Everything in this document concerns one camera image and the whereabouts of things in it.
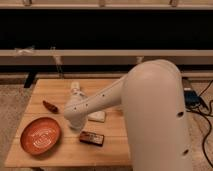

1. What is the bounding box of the small white bottle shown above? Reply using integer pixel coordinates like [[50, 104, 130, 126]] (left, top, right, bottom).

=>
[[71, 81, 80, 94]]

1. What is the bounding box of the black cable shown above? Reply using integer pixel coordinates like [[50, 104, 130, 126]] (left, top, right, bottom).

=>
[[190, 79, 213, 168]]

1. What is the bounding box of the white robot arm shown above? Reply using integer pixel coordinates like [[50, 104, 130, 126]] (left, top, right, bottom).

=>
[[64, 60, 193, 171]]

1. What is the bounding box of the long grey wall rail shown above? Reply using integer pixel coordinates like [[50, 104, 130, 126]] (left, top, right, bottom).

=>
[[0, 49, 213, 66]]

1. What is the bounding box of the dark brown rectangular block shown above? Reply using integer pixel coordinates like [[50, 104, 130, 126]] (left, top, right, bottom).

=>
[[79, 131, 104, 146]]

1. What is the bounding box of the wooden table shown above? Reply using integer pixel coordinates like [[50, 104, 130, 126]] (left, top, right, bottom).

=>
[[5, 79, 131, 168]]

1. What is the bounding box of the orange round plate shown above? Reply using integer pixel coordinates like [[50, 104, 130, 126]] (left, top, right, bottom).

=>
[[20, 117, 61, 155]]

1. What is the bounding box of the white rectangular eraser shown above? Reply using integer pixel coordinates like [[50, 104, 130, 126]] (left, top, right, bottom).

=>
[[88, 111, 106, 123]]

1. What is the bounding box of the blue power box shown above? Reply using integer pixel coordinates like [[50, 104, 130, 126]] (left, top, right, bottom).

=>
[[184, 89, 200, 107]]

